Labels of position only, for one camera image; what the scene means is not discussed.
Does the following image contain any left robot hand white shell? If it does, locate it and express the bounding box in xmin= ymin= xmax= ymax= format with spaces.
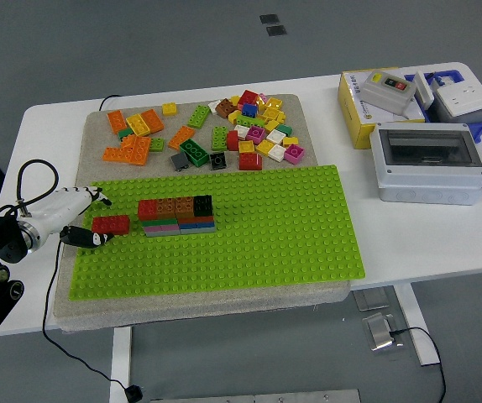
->
xmin=16 ymin=186 xmax=115 ymax=253

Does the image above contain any red long toy brick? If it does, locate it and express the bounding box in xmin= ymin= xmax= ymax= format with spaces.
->
xmin=92 ymin=214 xmax=131 ymax=236

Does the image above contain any orange long toy brick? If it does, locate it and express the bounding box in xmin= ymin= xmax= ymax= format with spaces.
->
xmin=119 ymin=133 xmax=152 ymax=167
xmin=101 ymin=145 xmax=129 ymax=163
xmin=139 ymin=108 xmax=165 ymax=134
xmin=167 ymin=125 xmax=196 ymax=151
xmin=106 ymin=110 xmax=128 ymax=135

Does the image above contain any red square stacked brick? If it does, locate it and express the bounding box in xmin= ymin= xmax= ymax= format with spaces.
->
xmin=137 ymin=199 xmax=159 ymax=222

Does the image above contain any green flat brick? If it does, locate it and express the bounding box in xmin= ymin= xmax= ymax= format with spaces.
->
xmin=141 ymin=217 xmax=179 ymax=228

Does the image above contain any orange-brown square stacked brick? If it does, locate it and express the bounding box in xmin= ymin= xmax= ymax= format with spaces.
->
xmin=155 ymin=197 xmax=177 ymax=219
xmin=174 ymin=196 xmax=196 ymax=218

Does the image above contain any yellow long toy brick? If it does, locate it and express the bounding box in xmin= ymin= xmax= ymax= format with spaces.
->
xmin=125 ymin=113 xmax=152 ymax=137

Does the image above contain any grey sloped toy brick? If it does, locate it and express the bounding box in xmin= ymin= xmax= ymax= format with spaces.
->
xmin=170 ymin=152 xmax=191 ymax=172

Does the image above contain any red flat brick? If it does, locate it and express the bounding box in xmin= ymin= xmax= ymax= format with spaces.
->
xmin=176 ymin=215 xmax=216 ymax=225

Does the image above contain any black square stacked brick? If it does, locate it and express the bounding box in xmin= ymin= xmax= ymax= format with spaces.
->
xmin=192 ymin=195 xmax=214 ymax=218

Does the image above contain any lime green long brick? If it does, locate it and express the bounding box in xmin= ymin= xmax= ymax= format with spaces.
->
xmin=235 ymin=115 xmax=266 ymax=129
xmin=186 ymin=104 xmax=212 ymax=129
xmin=211 ymin=125 xmax=229 ymax=152

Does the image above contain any brown square toy brick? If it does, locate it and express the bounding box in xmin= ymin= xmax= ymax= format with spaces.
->
xmin=215 ymin=97 xmax=238 ymax=119

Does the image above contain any red large square brick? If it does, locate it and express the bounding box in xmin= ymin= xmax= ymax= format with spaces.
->
xmin=238 ymin=151 xmax=264 ymax=171

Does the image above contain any magenta square toy brick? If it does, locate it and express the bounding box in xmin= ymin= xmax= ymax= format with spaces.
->
xmin=245 ymin=125 xmax=266 ymax=146

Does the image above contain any green studded baseplate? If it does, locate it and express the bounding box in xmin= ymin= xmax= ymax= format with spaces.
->
xmin=67 ymin=164 xmax=367 ymax=301

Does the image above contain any red square toy brick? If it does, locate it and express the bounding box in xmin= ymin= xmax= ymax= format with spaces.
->
xmin=237 ymin=89 xmax=259 ymax=111

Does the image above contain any pink square toy brick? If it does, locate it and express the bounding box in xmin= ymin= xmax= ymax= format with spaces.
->
xmin=283 ymin=144 xmax=306 ymax=165

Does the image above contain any grey-brown mat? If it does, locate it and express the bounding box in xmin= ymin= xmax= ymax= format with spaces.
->
xmin=50 ymin=92 xmax=351 ymax=333

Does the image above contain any white table leg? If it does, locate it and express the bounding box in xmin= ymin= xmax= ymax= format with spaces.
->
xmin=109 ymin=326 xmax=134 ymax=403

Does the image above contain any long metal floor strip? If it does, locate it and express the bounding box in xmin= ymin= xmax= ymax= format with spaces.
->
xmin=148 ymin=389 xmax=363 ymax=403

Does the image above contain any yellow cardboard box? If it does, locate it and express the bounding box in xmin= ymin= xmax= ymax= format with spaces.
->
xmin=336 ymin=67 xmax=427 ymax=150

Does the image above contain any metal floor cover plate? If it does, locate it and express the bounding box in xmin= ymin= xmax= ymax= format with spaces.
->
xmin=361 ymin=312 xmax=404 ymax=353
xmin=353 ymin=288 xmax=391 ymax=312

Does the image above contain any white table foot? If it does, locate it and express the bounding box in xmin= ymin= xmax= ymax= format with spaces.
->
xmin=393 ymin=284 xmax=442 ymax=366

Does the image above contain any white plastic panel piece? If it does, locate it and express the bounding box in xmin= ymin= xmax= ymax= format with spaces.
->
xmin=412 ymin=71 xmax=435 ymax=111

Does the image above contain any grey plastic box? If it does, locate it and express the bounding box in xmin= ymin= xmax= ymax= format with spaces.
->
xmin=427 ymin=94 xmax=482 ymax=125

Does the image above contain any black power cord with plug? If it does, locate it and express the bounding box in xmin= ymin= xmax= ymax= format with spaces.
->
xmin=41 ymin=94 xmax=145 ymax=403

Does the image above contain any grey push-button switch box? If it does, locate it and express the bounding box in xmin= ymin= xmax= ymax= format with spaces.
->
xmin=360 ymin=71 xmax=417 ymax=116

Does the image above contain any black floor cable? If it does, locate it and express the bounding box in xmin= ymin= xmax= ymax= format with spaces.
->
xmin=390 ymin=326 xmax=448 ymax=403

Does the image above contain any grey distribution enclosure clear lid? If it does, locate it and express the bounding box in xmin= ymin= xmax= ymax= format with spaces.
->
xmin=369 ymin=121 xmax=482 ymax=207

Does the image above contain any white wall socket panel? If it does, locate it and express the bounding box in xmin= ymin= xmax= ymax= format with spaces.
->
xmin=433 ymin=85 xmax=482 ymax=118

